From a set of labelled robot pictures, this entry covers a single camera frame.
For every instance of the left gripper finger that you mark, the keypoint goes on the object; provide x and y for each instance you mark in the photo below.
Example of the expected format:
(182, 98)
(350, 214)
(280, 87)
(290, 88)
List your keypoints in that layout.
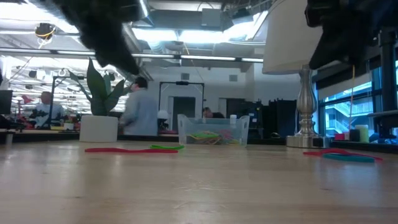
(124, 49)
(109, 57)

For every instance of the grey ceiling duct box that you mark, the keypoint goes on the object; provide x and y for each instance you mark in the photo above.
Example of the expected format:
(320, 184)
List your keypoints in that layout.
(211, 17)

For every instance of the black aluminium frame rail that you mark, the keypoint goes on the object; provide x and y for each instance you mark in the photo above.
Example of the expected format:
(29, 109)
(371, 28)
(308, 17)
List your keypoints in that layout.
(143, 137)

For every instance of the black rectangular stand frame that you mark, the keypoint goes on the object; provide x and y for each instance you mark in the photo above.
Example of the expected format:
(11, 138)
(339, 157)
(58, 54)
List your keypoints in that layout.
(182, 83)

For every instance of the ceiling light strip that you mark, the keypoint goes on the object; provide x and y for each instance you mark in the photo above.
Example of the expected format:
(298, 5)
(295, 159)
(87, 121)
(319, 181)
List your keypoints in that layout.
(186, 57)

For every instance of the light green cup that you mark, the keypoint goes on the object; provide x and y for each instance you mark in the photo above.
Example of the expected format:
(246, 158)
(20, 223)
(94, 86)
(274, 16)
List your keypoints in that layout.
(364, 133)

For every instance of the black cabinets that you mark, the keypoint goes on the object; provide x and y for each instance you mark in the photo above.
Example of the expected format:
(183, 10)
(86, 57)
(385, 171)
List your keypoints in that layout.
(280, 118)

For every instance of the snake plant in white pot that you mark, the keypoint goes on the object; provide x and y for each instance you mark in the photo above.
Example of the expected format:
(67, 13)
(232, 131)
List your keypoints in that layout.
(99, 129)

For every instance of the pale yellow rubber band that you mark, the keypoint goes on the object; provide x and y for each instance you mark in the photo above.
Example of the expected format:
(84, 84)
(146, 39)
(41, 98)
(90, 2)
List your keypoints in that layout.
(214, 142)

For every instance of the teal rubber band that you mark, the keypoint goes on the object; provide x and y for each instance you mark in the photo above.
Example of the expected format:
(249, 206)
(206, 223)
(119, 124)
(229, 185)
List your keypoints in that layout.
(348, 158)

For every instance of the wall vent grille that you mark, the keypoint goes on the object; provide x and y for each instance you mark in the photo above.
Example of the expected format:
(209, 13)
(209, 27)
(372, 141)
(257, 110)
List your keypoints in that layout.
(185, 76)
(233, 78)

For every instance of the black cup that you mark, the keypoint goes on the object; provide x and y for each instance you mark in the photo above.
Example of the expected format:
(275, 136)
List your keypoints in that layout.
(354, 135)

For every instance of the white bottle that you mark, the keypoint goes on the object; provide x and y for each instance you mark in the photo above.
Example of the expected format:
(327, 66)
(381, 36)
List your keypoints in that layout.
(233, 119)

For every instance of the table lamp white shade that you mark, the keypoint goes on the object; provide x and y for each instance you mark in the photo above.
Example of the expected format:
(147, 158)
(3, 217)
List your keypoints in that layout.
(289, 37)

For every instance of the green rubber band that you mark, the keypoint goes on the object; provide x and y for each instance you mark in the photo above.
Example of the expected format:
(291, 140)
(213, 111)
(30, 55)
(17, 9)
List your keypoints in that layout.
(205, 136)
(168, 147)

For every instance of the black window column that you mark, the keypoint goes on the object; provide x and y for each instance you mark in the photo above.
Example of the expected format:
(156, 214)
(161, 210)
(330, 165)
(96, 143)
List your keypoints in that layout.
(388, 77)

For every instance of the black workstation frame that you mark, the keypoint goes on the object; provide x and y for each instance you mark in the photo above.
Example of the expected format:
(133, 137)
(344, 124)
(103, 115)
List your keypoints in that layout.
(52, 99)

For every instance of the person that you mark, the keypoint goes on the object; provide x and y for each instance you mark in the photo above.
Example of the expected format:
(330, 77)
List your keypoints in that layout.
(140, 109)
(46, 109)
(211, 112)

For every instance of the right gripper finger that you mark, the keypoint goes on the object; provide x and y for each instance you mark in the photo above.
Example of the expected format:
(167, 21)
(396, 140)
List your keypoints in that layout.
(357, 46)
(328, 46)

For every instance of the yellow black ceiling reel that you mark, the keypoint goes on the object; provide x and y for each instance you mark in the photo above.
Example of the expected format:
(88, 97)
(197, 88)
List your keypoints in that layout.
(45, 31)

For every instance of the red rubber band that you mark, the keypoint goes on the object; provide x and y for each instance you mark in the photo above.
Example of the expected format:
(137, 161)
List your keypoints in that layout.
(314, 153)
(124, 150)

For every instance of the rubber bands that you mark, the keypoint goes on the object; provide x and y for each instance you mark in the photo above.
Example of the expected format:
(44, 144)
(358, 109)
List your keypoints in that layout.
(227, 134)

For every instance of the white dome lamp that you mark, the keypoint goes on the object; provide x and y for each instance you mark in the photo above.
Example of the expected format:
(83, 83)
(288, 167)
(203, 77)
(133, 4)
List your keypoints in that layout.
(162, 114)

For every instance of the black monitor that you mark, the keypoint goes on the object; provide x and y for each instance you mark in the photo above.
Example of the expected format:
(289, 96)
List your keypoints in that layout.
(5, 102)

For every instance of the dark doorway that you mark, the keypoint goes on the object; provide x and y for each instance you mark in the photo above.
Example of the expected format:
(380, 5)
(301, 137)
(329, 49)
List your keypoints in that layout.
(183, 109)

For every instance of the clear plastic bin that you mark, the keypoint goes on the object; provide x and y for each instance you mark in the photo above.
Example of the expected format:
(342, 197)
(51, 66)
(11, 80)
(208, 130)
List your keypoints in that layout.
(186, 124)

